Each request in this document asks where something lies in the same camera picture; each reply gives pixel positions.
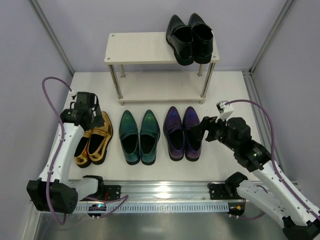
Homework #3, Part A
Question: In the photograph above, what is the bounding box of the purple loafer shoe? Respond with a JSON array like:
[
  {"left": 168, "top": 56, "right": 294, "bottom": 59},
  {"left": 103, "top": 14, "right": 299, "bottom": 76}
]
[
  {"left": 163, "top": 106, "right": 185, "bottom": 162},
  {"left": 182, "top": 106, "right": 202, "bottom": 162}
]

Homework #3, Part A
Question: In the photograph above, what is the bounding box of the gold loafer shoe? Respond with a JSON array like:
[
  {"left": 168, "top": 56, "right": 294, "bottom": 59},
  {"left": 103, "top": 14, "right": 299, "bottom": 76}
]
[
  {"left": 73, "top": 130, "right": 92, "bottom": 169},
  {"left": 88, "top": 111, "right": 114, "bottom": 165}
]

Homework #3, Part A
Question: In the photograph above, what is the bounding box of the green loafer shoe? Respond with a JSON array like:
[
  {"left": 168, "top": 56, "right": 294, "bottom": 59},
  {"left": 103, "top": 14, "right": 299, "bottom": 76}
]
[
  {"left": 119, "top": 110, "right": 140, "bottom": 166},
  {"left": 139, "top": 109, "right": 161, "bottom": 166}
]

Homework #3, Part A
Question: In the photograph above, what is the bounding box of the black loafer shoe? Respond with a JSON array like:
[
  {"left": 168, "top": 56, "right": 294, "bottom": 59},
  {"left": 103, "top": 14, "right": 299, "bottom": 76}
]
[
  {"left": 188, "top": 13, "right": 214, "bottom": 65},
  {"left": 165, "top": 14, "right": 195, "bottom": 66}
]

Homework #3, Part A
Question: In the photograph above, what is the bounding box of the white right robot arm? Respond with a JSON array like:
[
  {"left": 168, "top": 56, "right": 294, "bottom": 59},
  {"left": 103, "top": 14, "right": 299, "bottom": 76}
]
[{"left": 190, "top": 117, "right": 320, "bottom": 240}]

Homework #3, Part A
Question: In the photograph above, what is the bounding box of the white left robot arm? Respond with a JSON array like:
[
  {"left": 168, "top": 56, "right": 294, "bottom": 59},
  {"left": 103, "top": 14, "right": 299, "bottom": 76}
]
[{"left": 26, "top": 91, "right": 104, "bottom": 214}]

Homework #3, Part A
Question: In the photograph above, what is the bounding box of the white two-tier shoe shelf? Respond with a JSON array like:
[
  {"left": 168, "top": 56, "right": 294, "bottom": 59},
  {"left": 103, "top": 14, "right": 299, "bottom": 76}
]
[{"left": 104, "top": 32, "right": 220, "bottom": 106}]

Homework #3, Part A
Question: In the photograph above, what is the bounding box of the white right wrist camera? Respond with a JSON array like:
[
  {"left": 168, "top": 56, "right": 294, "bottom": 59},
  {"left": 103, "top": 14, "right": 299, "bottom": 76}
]
[{"left": 215, "top": 100, "right": 234, "bottom": 123}]

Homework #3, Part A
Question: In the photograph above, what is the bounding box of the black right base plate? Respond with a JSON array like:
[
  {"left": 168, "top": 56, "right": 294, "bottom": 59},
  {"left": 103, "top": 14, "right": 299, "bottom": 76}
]
[{"left": 207, "top": 182, "right": 232, "bottom": 200}]

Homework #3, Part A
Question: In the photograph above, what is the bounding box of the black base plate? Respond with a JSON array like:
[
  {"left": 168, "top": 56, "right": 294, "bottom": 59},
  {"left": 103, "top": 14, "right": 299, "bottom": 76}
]
[
  {"left": 100, "top": 185, "right": 121, "bottom": 202},
  {"left": 207, "top": 182, "right": 232, "bottom": 200}
]

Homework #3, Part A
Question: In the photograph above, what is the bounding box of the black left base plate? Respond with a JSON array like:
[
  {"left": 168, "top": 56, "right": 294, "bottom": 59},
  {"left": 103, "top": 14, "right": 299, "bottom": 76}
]
[{"left": 100, "top": 185, "right": 121, "bottom": 202}]

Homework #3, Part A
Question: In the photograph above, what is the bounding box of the aluminium mounting rail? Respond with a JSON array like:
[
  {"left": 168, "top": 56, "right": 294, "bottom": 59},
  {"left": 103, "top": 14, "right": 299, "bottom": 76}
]
[{"left": 29, "top": 180, "right": 301, "bottom": 205}]

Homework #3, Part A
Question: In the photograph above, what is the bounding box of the slotted grey cable duct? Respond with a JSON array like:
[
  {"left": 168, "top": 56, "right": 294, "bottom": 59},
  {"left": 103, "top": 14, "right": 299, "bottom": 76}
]
[{"left": 74, "top": 201, "right": 229, "bottom": 214}]

